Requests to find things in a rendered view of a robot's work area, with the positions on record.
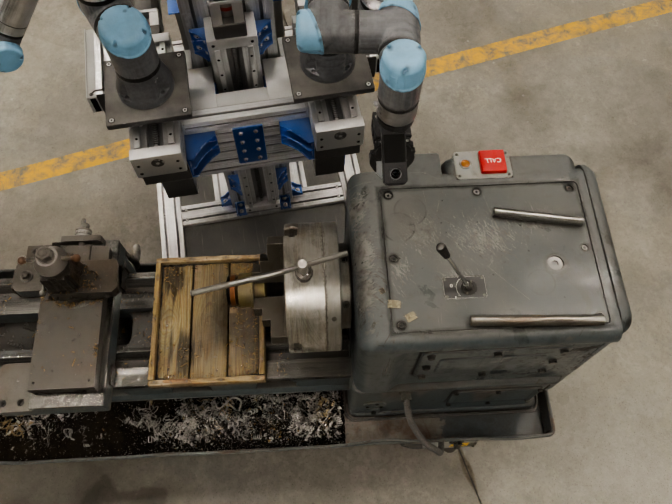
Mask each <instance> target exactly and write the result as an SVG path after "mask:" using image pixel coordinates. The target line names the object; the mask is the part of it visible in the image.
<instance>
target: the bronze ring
mask: <svg viewBox="0 0 672 504"><path fill-rule="evenodd" d="M250 276H252V271H251V273H239V275H238V276H236V275H231V276H227V280H226V282H229V281H233V280H237V279H242V278H246V277H250ZM226 295H227V303H228V306H237V305H239V306H240V308H244V307H252V308H253V309H254V298H260V297H261V298H263V297H267V283H253V282H250V283H246V284H242V285H237V286H233V287H229V288H226Z"/></svg>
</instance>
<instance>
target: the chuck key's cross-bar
mask: <svg viewBox="0 0 672 504"><path fill-rule="evenodd" d="M347 255H348V251H347V250H344V251H341V252H338V253H334V254H331V255H328V256H324V257H321V258H318V259H314V260H311V261H308V262H307V263H308V267H311V266H314V265H317V264H321V263H324V262H327V261H331V260H334V259H337V258H341V257H344V256H347ZM297 270H299V269H298V267H297V265H294V266H291V267H288V268H284V269H281V270H276V271H272V272H268V273H263V274H259V275H255V276H250V277H246V278H242V279H237V280H233V281H229V282H224V283H220V284H216V285H211V286H207V287H203V288H198V289H194V290H190V295H191V296H195V295H199V294H203V293H207V292H212V291H216V290H220V289H224V288H229V287H233V286H237V285H242V284H246V283H250V282H254V281H259V280H263V279H267V278H272V277H276V276H280V275H284V274H287V273H291V272H294V271H297Z"/></svg>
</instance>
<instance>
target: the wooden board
mask: <svg viewBox="0 0 672 504"><path fill-rule="evenodd" d="M206 257H207V259H206ZM237 257H238V258H237ZM239 257H240V258H239ZM247 257H248V258H247ZM236 258H237V259H236ZM235 259H236V260H235ZM184 260H186V261H184ZM259 260H260V254H258V255H250V257H249V255H229V256H228V255H223V256H200V257H184V258H159V259H157V260H156V262H157V263H156V273H155V285H156V283H157V285H156V286H155V287H154V302H153V323H152V335H151V349H150V351H151V352H150V359H149V372H148V383H149V385H148V387H150V388H151V389H160V388H180V387H189V386H191V387H202V386H223V385H228V384H229V385H233V384H254V383H266V327H263V322H262V316H255V313H254V309H253V308H252V307H244V308H240V306H239V305H237V306H233V307H235V309H234V308H232V306H228V303H227V295H226V288H224V289H220V290H216V291H212V292H207V293H203V294H199V295H195V296H191V298H190V290H194V289H198V288H203V287H207V286H211V285H216V284H219V283H224V282H226V280H227V276H231V275H236V276H238V274H239V273H247V272H248V273H251V271H252V268H251V265H253V264H254V263H256V264H260V262H259ZM203 264H204V265H203ZM210 264H212V265H210ZM224 264H226V265H224ZM232 264H234V266H233V265H232ZM237 264H239V265H238V266H239V267H241V269H239V268H237V267H238V266H237ZM242 264H243V265H242ZM195 265H196V266H197V267H195ZM241 265H242V266H243V268H244V266H245V268H246V267H247V266H248V265H249V266H248V267H249V269H250V268H251V269H250V270H247V269H248V267H247V268H246V269H244V270H243V268H242V266H241ZM246 265H247V266H246ZM205 266H206V267H205ZM225 266H227V267H225ZM236 266H237V267H236ZM173 267H174V268H175V270H173V269H174V268H173ZM177 267H179V268H177ZM212 267H214V268H212ZM235 267H236V269H235ZM164 268H165V270H164ZM169 268H170V270H169ZM191 268H192V269H191ZM193 268H197V269H198V270H197V269H195V274H194V270H193ZM201 268H202V269H201ZM204 268H205V269H204ZM210 268H211V269H210ZM227 268H228V269H227ZM230 268H231V269H230ZM184 270H185V271H184ZM230 270H231V271H230ZM246 270H247V272H246ZM172 271H173V274H172ZM176 271H177V272H176ZM181 271H182V272H181ZM240 271H241V272H240ZM200 272H201V273H200ZM230 272H231V273H230ZM234 272H235V273H234ZM180 273H181V274H180ZM237 273H238V274H237ZM165 274H168V275H166V277H168V278H166V277H165ZM174 275H175V276H174ZM213 275H214V277H215V278H214V277H213ZM183 277H184V278H183ZM173 278H175V279H173ZM165 279H166V280H165ZM181 279H182V280H181ZM164 280H165V281H164ZM224 280H225V281H224ZM166 281H170V282H171V284H170V283H169V282H166ZM182 281H183V282H182ZM184 285H185V286H184ZM182 287H183V289H182ZM172 288H173V289H172ZM178 288H179V290H178ZM158 289H160V290H158ZM163 289H164V291H165V292H163ZM170 292H171V293H172V294H173V295H172V294H171V293H170ZM164 293H165V294H164ZM163 294H164V295H163ZM162 296H163V297H162ZM165 296H166V297H165ZM173 296H174V297H173ZM164 298H165V299H164ZM175 301H176V302H175ZM238 306H239V307H238ZM229 308H230V312H229ZM237 308H238V309H237ZM243 310H245V311H243ZM246 310H247V311H246ZM238 311H239V312H238ZM206 312H207V313H206ZM245 312H247V313H245ZM192 313H193V319H192ZM195 313H196V314H195ZM237 313H238V314H237ZM241 314H242V315H241ZM238 315H239V316H238ZM252 315H253V316H252ZM201 316H202V317H201ZM236 316H237V317H236ZM254 317H255V318H254ZM238 318H239V319H238ZM241 318H242V319H241ZM247 318H248V319H247ZM256 318H257V319H256ZM246 319H247V320H246ZM254 319H256V320H254ZM243 320H244V321H245V322H243ZM238 321H239V322H238ZM253 321H254V323H253ZM249 322H250V323H249ZM255 322H256V323H257V324H256V323H255ZM233 323H234V326H233ZM236 323H238V325H237V324H236ZM240 323H242V324H240ZM255 324H256V325H255ZM244 325H245V326H244ZM248 325H250V326H248ZM247 326H248V327H249V328H248V327H247ZM253 326H254V327H253ZM234 327H237V328H238V329H236V328H234ZM258 327H259V328H258ZM254 328H256V329H254ZM239 329H242V330H239ZM243 329H244V330H243ZM238 331H239V332H238ZM246 331H247V332H246ZM237 332H238V333H237ZM245 332H246V333H245ZM257 333H258V334H257ZM252 335H253V336H252ZM255 335H257V336H255ZM236 336H237V337H236ZM240 336H242V337H240ZM191 337H192V341H191ZM247 337H248V338H247ZM237 338H238V342H237ZM253 338H258V340H259V341H258V340H256V342H255V339H253ZM195 340H196V341H195ZM251 340H252V342H251ZM197 341H198V342H197ZM230 341H233V342H230ZM243 341H244V342H245V343H244V342H243ZM236 342H237V344H238V345H239V346H241V347H243V349H242V348H241V347H239V346H238V345H237V346H236ZM182 343H183V344H182ZM228 343H229V344H230V345H229V348H230V349H229V351H230V353H229V360H228V345H227V344H228ZM248 343H249V344H248ZM173 344H174V345H175V346H173ZM244 344H245V346H243V345H244ZM253 344H254V345H253ZM153 345H154V346H155V347H154V346H153ZM167 345H168V346H167ZM226 345H227V346H226ZM225 346H226V347H225ZM233 346H234V347H233ZM256 346H257V348H256ZM263 346H264V347H263ZM159 347H160V348H159ZM168 347H169V348H168ZM199 347H200V348H199ZM202 347H203V348H204V349H203V348H202ZM244 347H245V349H244ZM249 347H250V348H249ZM167 348H168V349H167ZM180 348H182V349H180ZM184 348H186V349H184ZM188 348H189V349H190V350H188V351H185V353H184V350H187V349H188ZM192 348H193V350H192ZM219 348H220V349H219ZM254 348H255V350H254ZM179 349H180V350H179ZM256 349H257V350H256ZM258 349H259V350H258ZM161 350H162V352H161ZM174 350H175V351H174ZM191 350H192V351H191ZM240 350H241V352H240ZM248 351H249V352H248ZM251 351H252V352H251ZM243 352H244V353H243ZM172 353H173V354H172ZM195 353H196V354H195ZM253 353H255V355H254V354H253ZM152 354H153V356H152ZM154 354H155V355H154ZM179 354H180V356H179ZM234 354H235V355H234ZM252 354H253V356H252ZM184 355H185V356H184ZM190 355H191V356H190ZM196 355H197V356H199V357H197V356H196ZM242 355H244V356H242ZM245 355H246V356H245ZM262 355H263V356H262ZM161 356H162V357H161ZM164 356H165V357H164ZM181 356H182V358H180V357H181ZM216 356H217V357H216ZM225 356H227V357H225ZM183 357H184V358H183ZM195 357H197V358H195ZM213 357H214V358H213ZM165 358H167V359H165ZM199 358H200V359H199ZM225 358H226V359H225ZM246 358H247V359H246ZM256 358H257V359H256ZM258 358H259V359H258ZM190 359H192V360H191V363H192V364H191V365H192V366H191V365H190ZM194 359H195V360H194ZM230 359H231V360H230ZM251 359H255V360H256V361H255V360H251ZM185 360H187V362H188V363H189V364H188V363H187V362H185ZM221 360H222V361H221ZM173 361H174V362H173ZM179 361H180V362H179ZM225 361H227V364H226V362H225ZM246 361H247V362H248V364H246ZM251 361H252V362H251ZM159 362H160V363H159ZM163 362H164V363H163ZM228 362H229V363H228ZM254 362H256V364H255V363H254ZM185 363H187V364H188V365H189V366H188V365H187V364H186V365H184V364H185ZM252 363H253V364H252ZM169 364H170V365H169ZM229 364H230V365H231V366H229ZM243 364H244V367H247V368H244V371H243V370H242V367H243ZM162 365H163V366H162ZM183 365H184V366H183ZM224 365H225V366H224ZM238 365H239V366H238ZM250 365H251V366H250ZM253 365H255V366H253ZM256 365H257V366H256ZM181 366H182V367H181ZM241 366H242V367H241ZM249 366H250V367H249ZM252 366H253V367H252ZM188 367H189V368H188ZM212 367H213V368H212ZM229 367H230V369H229ZM248 367H249V368H248ZM160 368H161V369H163V370H162V371H161V369H160ZM167 368H169V370H168V372H167ZM250 368H251V369H250ZM256 368H258V371H259V372H258V371H256V370H257V369H256ZM151 369H154V370H151ZM217 369H218V370H217ZM247 369H250V370H249V374H247V373H248V370H247ZM187 370H189V371H187ZM216 370H217V372H216ZM225 370H226V372H225ZM158 371H159V372H158ZM163 371H165V372H163ZM232 371H233V372H232ZM251 371H252V372H251ZM253 371H254V372H256V373H258V374H256V373H255V374H252V373H254V372H253ZM157 372H158V373H159V374H160V377H159V374H157ZM175 372H176V375H174V373H175ZM179 372H180V373H181V374H182V375H181V377H180V375H179ZM193 372H194V374H193ZM202 372H203V373H202ZM190 373H192V374H191V377H190ZM204 373H205V374H204ZM211 373H212V374H213V375H214V377H213V376H211ZM224 373H225V375H224ZM228 373H229V374H228ZM165 374H166V376H167V375H171V374H172V375H171V376H169V378H170V379H169V380H168V378H167V377H166V376H165V378H163V377H164V375H165ZM177 374H178V375H177ZM195 374H198V375H195ZM233 374H234V375H233ZM250 374H252V375H250ZM173 375H174V376H173ZM205 375H206V376H205ZM207 375H208V376H207ZM184 376H185V377H186V378H185V377H184ZM193 376H194V377H193ZM220 376H221V377H220ZM226 376H227V377H226ZM230 376H231V377H230ZM171 377H172V378H171ZM176 377H177V378H176ZM161 378H162V379H161ZM157 381H158V382H157ZM188 381H189V383H188ZM170 382H171V383H172V384H171V383H170Z"/></svg>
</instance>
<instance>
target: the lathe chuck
mask: <svg viewBox="0 0 672 504"><path fill-rule="evenodd" d="M289 229H295V230H297V235H295V237H289V236H284V237H283V266H284V268H288V267H291V266H294V265H297V262H298V260H300V259H305V260H306V261H307V262H308V261H311V260H314V259H318V258H321V257H324V255H323V237H322V223H321V222H315V223H292V224H285V225H284V230H289ZM309 268H310V269H311V272H312V275H311V277H310V278H309V279H307V280H301V279H299V278H298V277H297V271H294V272H291V273H287V274H284V294H285V313H286V328H287V339H288V344H289V345H293V343H299V345H300V344H302V348H300V349H294V348H293V349H289V352H290V353H308V352H327V323H326V298H325V275H324V263H321V264H317V265H314V266H311V267H309Z"/></svg>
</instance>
